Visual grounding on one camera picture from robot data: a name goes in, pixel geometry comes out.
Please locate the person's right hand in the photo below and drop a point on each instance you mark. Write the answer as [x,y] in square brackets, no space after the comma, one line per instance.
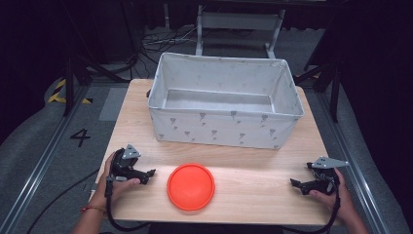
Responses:
[337,198]

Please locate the yellow black floor tape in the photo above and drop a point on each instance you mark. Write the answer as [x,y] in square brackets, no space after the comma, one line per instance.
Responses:
[61,94]

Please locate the metal floor rail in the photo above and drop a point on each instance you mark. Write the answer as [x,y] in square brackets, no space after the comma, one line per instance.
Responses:
[354,162]
[39,162]

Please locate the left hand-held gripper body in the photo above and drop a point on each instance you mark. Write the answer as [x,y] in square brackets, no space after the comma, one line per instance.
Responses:
[122,165]

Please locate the grey metal stand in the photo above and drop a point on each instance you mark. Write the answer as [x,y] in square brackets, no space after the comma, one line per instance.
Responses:
[239,26]

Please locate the white fabric storage box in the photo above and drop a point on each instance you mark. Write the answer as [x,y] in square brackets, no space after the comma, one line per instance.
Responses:
[224,104]

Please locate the person's left hand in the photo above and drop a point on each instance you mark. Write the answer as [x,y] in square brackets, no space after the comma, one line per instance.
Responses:
[117,187]

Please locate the black tripod stand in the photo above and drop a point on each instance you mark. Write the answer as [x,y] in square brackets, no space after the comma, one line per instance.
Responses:
[81,68]
[324,74]

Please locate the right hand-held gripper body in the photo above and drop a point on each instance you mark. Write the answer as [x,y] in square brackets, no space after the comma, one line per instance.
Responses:
[319,177]

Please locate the orange round plate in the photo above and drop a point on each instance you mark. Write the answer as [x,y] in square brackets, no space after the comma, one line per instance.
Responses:
[191,187]

